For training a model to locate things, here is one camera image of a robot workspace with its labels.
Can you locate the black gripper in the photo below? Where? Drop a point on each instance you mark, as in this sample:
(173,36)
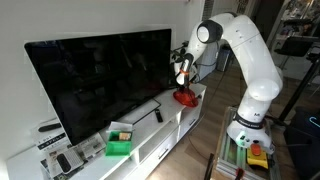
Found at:
(182,79)

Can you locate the red hat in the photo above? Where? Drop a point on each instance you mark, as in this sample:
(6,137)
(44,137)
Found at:
(188,99)

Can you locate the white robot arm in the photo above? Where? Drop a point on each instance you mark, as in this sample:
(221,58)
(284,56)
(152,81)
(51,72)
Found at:
(262,77)

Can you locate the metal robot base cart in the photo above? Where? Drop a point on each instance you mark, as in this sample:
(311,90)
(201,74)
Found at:
(229,157)

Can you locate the potted green plant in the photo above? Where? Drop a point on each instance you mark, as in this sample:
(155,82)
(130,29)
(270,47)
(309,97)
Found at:
(176,57)

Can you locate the small black remote control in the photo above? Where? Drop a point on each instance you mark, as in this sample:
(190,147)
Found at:
(158,115)

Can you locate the grey trash bin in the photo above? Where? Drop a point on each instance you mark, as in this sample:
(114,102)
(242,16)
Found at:
(225,54)

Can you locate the white tv cabinet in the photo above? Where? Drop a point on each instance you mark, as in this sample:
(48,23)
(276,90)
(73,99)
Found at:
(151,141)

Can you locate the green plastic box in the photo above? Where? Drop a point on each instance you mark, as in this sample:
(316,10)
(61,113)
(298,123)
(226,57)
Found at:
(120,139)

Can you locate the large black flat tv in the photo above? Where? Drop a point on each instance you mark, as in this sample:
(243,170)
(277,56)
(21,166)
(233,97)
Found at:
(93,81)

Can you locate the yellow emergency stop box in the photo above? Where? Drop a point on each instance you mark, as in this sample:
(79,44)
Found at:
(256,156)

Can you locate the white keyboard remote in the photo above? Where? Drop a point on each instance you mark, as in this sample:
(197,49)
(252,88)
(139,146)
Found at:
(73,158)

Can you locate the black remote on papers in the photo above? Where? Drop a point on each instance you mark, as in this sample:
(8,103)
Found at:
(63,162)

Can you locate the newspaper pile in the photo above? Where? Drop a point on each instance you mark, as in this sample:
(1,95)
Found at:
(87,150)

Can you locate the black soundbar remote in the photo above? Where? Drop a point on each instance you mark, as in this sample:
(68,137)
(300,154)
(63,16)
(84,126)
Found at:
(49,127)

